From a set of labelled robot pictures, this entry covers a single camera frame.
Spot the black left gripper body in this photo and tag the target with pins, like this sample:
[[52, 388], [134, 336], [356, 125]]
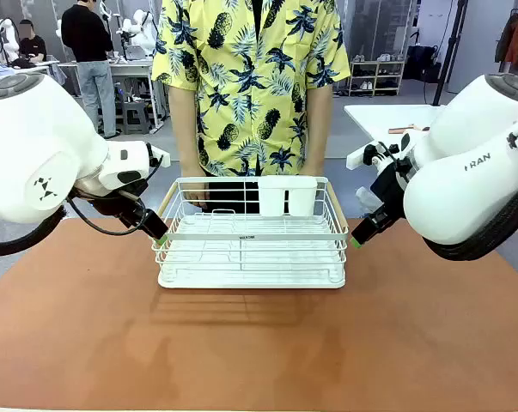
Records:
[[123, 206]]

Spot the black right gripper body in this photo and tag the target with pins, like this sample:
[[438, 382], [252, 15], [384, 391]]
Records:
[[389, 193]]

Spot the person's left forearm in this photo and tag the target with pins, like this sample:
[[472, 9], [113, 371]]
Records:
[[318, 129]]

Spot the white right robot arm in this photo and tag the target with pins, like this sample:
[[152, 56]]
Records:
[[456, 193]]

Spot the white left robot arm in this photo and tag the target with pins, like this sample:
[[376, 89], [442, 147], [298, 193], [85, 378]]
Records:
[[35, 129]]

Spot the person's right forearm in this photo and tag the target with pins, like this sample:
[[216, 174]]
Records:
[[185, 129]]

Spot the person's right hand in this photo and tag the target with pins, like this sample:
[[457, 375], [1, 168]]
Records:
[[195, 193]]

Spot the person's left hand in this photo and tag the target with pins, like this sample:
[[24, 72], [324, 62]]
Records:
[[314, 171]]

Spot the clear plastic bag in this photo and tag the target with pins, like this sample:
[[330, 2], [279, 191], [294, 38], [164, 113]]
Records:
[[363, 197]]

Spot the brown tool on table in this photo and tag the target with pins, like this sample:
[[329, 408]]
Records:
[[406, 129]]

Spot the white side table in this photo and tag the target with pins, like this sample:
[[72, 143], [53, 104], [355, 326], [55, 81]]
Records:
[[387, 118]]

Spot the black trousers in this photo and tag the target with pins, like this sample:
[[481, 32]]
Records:
[[230, 193]]

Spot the grey step stool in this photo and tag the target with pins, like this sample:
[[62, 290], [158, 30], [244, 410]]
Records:
[[135, 116]]

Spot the white cutlery holder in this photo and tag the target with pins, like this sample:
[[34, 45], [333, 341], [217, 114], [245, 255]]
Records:
[[276, 197]]

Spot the white drip tray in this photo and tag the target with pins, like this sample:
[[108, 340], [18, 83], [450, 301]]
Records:
[[250, 281]]

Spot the shoe rack shelf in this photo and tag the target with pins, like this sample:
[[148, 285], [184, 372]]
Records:
[[376, 77]]

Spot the black bag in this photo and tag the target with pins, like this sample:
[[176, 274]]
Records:
[[422, 62]]

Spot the white workbench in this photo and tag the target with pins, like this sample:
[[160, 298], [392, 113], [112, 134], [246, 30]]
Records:
[[132, 68]]

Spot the black tripod pole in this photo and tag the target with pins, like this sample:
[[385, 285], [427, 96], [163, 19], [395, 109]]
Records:
[[449, 51]]

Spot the standing man in black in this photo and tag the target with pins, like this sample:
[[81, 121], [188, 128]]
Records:
[[89, 43]]

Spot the person in pineapple shirt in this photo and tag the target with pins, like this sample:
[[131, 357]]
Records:
[[241, 86]]

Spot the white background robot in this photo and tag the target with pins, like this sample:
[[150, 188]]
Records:
[[1, 38], [140, 34]]

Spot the seated man in black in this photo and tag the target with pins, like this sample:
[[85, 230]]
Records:
[[32, 45]]

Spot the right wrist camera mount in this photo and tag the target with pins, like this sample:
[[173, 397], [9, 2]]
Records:
[[361, 156]]

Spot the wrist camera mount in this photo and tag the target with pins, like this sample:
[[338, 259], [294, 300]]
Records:
[[361, 156], [160, 156]]

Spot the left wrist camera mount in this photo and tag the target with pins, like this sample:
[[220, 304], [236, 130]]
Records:
[[160, 156]]

